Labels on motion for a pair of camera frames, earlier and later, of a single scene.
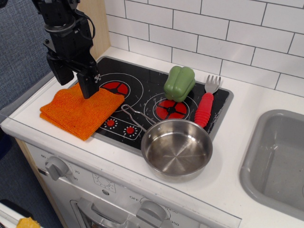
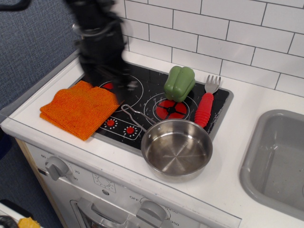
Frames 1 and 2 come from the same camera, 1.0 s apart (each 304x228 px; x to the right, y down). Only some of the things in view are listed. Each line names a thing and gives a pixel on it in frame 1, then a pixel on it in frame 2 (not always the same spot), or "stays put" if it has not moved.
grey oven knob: (151, 213) stays put
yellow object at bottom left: (27, 223) stays put
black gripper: (71, 44) → (101, 45)
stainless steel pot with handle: (175, 150) stays put
